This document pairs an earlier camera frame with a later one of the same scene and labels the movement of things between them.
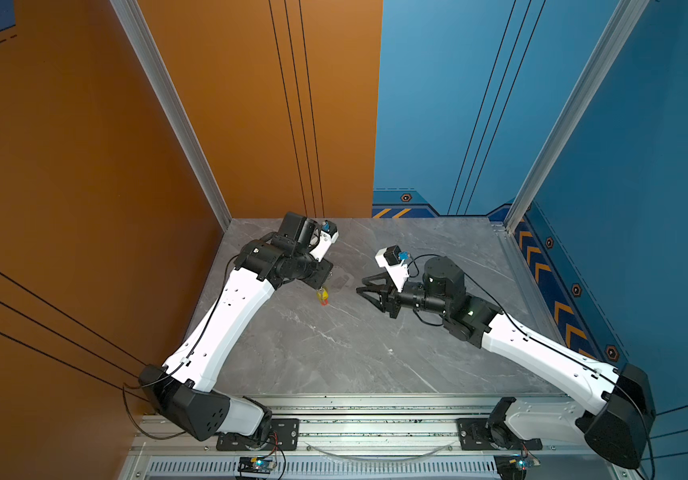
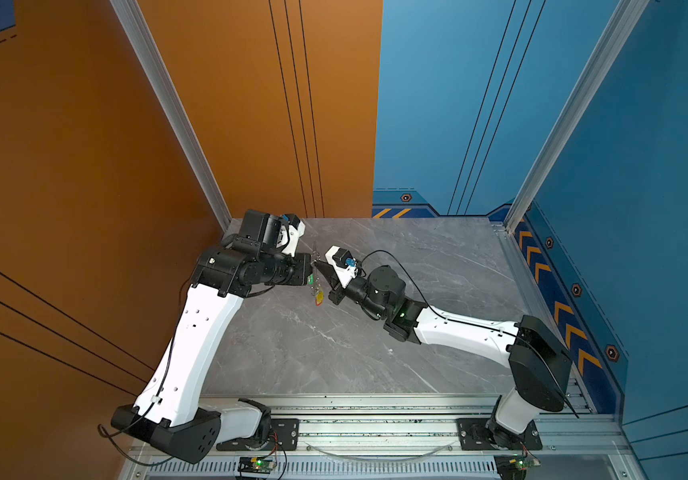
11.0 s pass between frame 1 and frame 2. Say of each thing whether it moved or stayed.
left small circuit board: stayed
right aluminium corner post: stayed
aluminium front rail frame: stayed
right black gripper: moved
